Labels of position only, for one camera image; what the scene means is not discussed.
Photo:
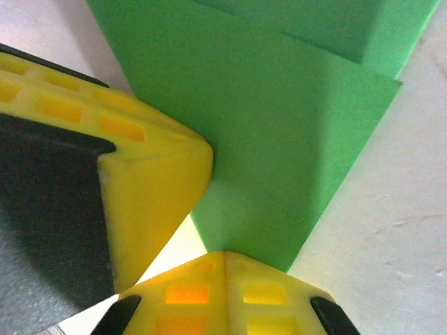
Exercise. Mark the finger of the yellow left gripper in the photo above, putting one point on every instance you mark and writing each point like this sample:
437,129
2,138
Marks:
87,90
153,195

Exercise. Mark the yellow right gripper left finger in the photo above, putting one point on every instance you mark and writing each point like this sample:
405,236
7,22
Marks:
216,296

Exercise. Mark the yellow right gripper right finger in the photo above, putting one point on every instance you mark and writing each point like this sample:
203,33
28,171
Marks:
237,307

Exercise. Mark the green cloth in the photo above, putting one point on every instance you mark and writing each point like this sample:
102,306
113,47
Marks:
262,122

